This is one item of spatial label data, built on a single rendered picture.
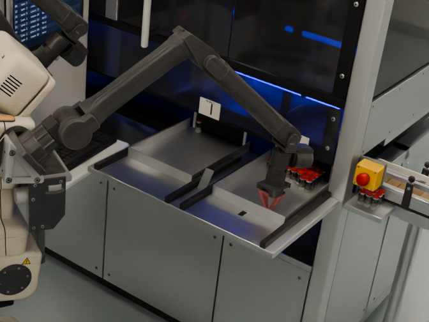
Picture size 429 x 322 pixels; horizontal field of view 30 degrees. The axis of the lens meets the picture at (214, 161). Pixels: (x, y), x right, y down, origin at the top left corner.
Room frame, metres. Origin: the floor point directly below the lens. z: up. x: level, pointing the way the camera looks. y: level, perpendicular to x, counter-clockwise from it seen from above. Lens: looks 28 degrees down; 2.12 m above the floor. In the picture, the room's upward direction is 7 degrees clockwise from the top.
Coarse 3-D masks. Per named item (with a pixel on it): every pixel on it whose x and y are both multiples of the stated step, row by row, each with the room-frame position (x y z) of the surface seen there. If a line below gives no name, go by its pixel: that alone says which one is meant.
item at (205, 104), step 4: (200, 96) 2.49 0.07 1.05; (200, 100) 2.49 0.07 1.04; (204, 100) 2.49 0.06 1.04; (208, 100) 2.48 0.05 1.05; (200, 104) 2.49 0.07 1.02; (204, 104) 2.48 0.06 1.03; (208, 104) 2.48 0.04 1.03; (216, 104) 2.46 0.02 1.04; (220, 104) 2.45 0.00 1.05; (200, 108) 2.49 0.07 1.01; (204, 108) 2.48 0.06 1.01; (208, 108) 2.48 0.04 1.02; (216, 108) 2.46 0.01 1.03; (200, 112) 2.49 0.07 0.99; (204, 112) 2.48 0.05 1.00; (208, 112) 2.47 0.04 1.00; (212, 112) 2.47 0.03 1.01; (216, 112) 2.46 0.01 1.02; (212, 116) 2.47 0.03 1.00; (216, 116) 2.46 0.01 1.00
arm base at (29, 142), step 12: (12, 132) 1.74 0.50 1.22; (24, 132) 1.73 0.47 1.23; (36, 132) 1.72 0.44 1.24; (24, 144) 1.69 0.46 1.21; (36, 144) 1.70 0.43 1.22; (48, 144) 1.71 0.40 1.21; (24, 156) 1.66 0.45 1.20; (36, 156) 1.69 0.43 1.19; (48, 156) 1.71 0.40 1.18; (36, 168) 1.67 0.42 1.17
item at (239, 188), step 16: (256, 160) 2.35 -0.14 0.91; (240, 176) 2.27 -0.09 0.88; (256, 176) 2.29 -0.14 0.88; (224, 192) 2.12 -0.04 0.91; (240, 192) 2.17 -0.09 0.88; (256, 192) 2.19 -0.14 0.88; (288, 192) 2.21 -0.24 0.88; (304, 192) 2.22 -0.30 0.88; (320, 192) 2.20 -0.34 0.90; (256, 208) 2.06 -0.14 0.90; (288, 208) 2.11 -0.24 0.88
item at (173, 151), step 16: (176, 128) 2.54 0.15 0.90; (192, 128) 2.59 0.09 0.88; (144, 144) 2.39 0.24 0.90; (160, 144) 2.43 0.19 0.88; (176, 144) 2.45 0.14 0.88; (192, 144) 2.46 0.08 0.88; (208, 144) 2.48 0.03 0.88; (224, 144) 2.49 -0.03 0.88; (144, 160) 2.28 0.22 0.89; (160, 160) 2.32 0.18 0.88; (176, 160) 2.33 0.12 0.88; (192, 160) 2.35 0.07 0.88; (208, 160) 2.36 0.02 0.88; (224, 160) 2.34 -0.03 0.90; (176, 176) 2.22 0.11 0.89; (192, 176) 2.19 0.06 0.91
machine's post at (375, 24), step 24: (384, 0) 2.20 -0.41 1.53; (384, 24) 2.22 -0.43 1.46; (360, 48) 2.22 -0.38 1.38; (360, 72) 2.21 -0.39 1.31; (360, 96) 2.20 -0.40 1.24; (360, 120) 2.20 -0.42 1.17; (360, 144) 2.23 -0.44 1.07; (336, 168) 2.22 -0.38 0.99; (336, 192) 2.21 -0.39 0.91; (336, 216) 2.20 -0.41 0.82; (336, 240) 2.21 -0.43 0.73; (312, 288) 2.22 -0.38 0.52; (312, 312) 2.21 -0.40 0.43
